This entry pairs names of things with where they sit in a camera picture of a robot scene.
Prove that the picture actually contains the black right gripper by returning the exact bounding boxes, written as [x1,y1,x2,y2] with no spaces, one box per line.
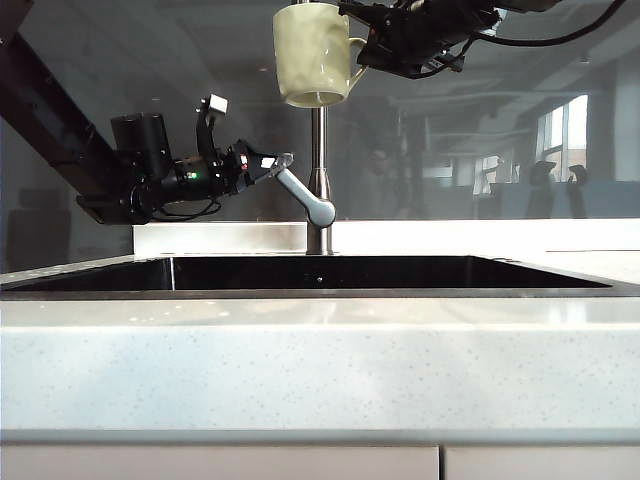
[338,0,501,81]

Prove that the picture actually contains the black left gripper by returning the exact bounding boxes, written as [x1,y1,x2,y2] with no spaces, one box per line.
[171,139,294,200]

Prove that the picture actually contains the steel faucet lever handle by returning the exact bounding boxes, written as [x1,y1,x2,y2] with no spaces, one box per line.
[275,153,337,227]

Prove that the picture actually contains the pale green ceramic mug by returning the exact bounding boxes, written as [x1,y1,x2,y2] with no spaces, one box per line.
[271,1,370,109]

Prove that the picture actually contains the black undermount sink basin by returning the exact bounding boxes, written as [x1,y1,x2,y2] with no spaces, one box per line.
[0,254,615,302]

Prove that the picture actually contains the white backsplash ledge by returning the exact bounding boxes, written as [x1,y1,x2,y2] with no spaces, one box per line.
[132,218,640,260]

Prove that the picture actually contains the wide grey cabinet door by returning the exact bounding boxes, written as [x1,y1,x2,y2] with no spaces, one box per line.
[0,445,442,480]

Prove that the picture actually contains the narrow grey cabinet door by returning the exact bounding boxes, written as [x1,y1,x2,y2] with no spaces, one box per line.
[443,445,640,480]

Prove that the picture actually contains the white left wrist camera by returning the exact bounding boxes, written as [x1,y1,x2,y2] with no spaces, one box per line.
[196,93,230,164]

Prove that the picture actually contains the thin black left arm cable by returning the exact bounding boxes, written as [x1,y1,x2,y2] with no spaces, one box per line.
[148,195,225,222]

